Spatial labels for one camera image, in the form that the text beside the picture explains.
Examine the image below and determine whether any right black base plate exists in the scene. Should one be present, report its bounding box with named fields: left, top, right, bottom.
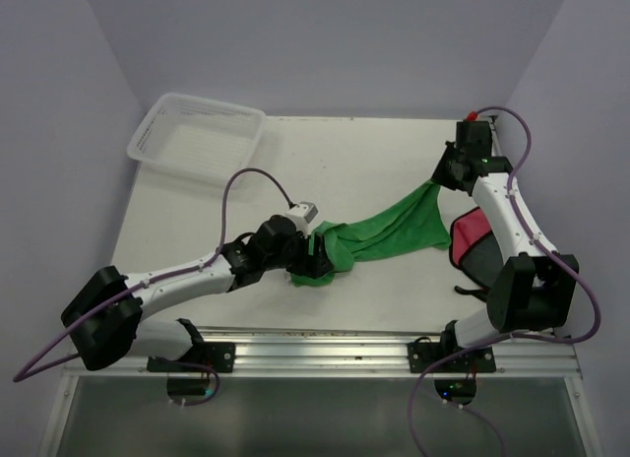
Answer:
left=407, top=336, right=497, bottom=374

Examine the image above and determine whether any white plastic basket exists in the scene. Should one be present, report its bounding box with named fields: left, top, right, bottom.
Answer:
left=127, top=93, right=267, bottom=185

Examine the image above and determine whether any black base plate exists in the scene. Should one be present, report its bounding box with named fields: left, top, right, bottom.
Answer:
left=147, top=342, right=236, bottom=373
left=407, top=336, right=497, bottom=374

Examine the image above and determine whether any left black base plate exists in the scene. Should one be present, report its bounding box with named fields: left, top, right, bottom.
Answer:
left=147, top=342, right=236, bottom=373

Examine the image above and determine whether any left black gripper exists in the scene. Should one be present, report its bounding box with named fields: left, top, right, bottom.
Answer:
left=263, top=228, right=333, bottom=278

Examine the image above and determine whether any green microfiber towel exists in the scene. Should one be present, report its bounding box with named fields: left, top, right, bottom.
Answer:
left=290, top=181, right=451, bottom=287

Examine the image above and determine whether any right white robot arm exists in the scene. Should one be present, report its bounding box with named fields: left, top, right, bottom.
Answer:
left=432, top=120, right=579, bottom=371

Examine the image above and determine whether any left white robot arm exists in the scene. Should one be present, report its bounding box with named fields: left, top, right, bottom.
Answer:
left=61, top=215, right=333, bottom=371

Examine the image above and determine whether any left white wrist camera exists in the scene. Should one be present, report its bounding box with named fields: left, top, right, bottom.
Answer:
left=284, top=201, right=318, bottom=236

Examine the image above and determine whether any aluminium mounting rail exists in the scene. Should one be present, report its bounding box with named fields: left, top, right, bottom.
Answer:
left=63, top=328, right=585, bottom=379

